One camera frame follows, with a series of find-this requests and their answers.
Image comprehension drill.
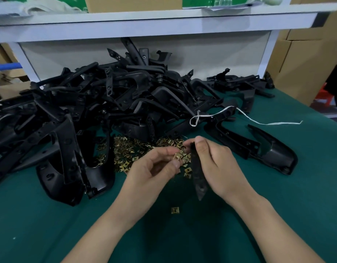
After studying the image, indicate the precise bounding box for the person's right hand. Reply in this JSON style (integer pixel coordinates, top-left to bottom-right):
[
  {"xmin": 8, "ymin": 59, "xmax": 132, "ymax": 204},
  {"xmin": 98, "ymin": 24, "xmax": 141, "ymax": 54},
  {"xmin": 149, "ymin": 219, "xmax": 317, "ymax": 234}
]
[{"xmin": 183, "ymin": 135, "xmax": 258, "ymax": 209}]

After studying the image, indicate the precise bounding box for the person's left hand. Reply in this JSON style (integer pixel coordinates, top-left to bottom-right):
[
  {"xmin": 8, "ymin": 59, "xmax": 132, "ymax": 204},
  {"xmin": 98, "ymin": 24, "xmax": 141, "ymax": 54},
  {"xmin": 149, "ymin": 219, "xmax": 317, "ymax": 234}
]
[{"xmin": 116, "ymin": 147, "xmax": 183, "ymax": 217}]

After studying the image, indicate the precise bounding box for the narrow black plastic part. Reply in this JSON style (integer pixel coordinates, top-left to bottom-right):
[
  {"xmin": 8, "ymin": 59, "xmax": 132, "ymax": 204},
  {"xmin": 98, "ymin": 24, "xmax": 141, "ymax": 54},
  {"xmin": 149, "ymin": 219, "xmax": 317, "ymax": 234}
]
[{"xmin": 190, "ymin": 142, "xmax": 209, "ymax": 202}]

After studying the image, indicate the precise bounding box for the person's right forearm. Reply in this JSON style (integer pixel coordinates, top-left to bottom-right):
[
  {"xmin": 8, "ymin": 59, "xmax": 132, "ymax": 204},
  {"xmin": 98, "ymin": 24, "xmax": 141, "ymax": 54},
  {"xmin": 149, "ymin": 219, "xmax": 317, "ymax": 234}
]
[{"xmin": 231, "ymin": 193, "xmax": 327, "ymax": 263}]

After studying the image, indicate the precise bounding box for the person's left forearm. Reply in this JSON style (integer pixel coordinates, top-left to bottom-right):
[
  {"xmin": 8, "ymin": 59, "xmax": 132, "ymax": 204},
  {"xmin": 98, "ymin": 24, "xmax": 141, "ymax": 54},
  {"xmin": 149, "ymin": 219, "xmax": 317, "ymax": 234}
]
[{"xmin": 61, "ymin": 201, "xmax": 147, "ymax": 263}]

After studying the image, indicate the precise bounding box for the heap of brass clips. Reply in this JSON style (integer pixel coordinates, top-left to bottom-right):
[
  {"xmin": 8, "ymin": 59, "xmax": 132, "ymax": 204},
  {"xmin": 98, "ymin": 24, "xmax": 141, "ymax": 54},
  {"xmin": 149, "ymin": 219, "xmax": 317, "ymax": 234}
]
[{"xmin": 97, "ymin": 135, "xmax": 193, "ymax": 179}]

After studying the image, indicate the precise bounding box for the curved black plastic guard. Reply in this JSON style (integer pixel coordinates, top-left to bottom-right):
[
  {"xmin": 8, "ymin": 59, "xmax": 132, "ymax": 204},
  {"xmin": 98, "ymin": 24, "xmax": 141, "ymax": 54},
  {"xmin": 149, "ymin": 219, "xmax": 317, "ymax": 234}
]
[{"xmin": 247, "ymin": 124, "xmax": 298, "ymax": 176}]

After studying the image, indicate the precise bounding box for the pile of black plastic parts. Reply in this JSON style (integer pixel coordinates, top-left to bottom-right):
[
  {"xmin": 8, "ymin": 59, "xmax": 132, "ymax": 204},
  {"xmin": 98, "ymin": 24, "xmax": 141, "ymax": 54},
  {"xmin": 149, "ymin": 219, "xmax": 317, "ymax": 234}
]
[{"xmin": 0, "ymin": 37, "xmax": 276, "ymax": 207}]

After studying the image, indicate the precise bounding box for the large brown cardboard box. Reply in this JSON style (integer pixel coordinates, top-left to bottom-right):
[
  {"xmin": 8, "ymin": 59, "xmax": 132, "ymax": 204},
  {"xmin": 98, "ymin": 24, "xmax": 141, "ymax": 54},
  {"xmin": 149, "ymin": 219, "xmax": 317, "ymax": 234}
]
[{"xmin": 265, "ymin": 29, "xmax": 337, "ymax": 107}]

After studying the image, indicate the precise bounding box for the green printed box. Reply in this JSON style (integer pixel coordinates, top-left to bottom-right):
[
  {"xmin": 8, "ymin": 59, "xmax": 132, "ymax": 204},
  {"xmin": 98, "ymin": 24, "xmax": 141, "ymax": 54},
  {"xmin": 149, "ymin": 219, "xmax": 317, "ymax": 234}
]
[
  {"xmin": 182, "ymin": 0, "xmax": 253, "ymax": 10},
  {"xmin": 1, "ymin": 0, "xmax": 88, "ymax": 12}
]

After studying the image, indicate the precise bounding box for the red plastic stool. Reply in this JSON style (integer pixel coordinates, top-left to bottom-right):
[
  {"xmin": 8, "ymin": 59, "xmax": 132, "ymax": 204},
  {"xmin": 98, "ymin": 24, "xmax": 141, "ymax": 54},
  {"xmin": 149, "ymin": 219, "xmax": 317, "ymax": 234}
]
[{"xmin": 313, "ymin": 83, "xmax": 336, "ymax": 108}]

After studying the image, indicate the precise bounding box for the blue pole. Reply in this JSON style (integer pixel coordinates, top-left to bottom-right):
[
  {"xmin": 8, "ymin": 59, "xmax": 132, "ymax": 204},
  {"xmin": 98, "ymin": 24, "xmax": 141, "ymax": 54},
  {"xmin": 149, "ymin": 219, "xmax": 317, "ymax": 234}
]
[{"xmin": 0, "ymin": 61, "xmax": 21, "ymax": 72}]

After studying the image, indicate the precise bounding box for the white cloth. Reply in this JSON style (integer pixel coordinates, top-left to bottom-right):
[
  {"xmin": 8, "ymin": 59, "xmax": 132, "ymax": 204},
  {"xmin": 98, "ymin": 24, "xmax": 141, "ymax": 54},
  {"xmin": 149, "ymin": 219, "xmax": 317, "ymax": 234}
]
[{"xmin": 0, "ymin": 0, "xmax": 88, "ymax": 17}]

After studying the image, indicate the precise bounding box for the black plastic bracket part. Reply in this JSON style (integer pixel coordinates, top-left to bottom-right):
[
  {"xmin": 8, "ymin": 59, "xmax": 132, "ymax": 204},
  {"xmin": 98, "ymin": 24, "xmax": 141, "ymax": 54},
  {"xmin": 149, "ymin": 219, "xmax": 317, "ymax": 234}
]
[{"xmin": 203, "ymin": 117, "xmax": 261, "ymax": 160}]

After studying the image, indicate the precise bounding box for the white strap strip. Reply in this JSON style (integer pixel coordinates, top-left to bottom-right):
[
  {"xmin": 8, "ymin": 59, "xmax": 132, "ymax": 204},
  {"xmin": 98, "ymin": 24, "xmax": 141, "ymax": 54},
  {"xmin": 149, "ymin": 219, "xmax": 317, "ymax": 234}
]
[{"xmin": 189, "ymin": 106, "xmax": 304, "ymax": 127}]

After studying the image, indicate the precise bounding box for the white shelf frame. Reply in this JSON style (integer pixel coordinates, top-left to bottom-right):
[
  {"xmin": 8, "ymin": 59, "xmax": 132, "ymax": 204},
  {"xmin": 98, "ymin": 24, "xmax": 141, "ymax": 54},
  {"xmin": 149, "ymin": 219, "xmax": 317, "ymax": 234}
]
[{"xmin": 0, "ymin": 2, "xmax": 334, "ymax": 83}]

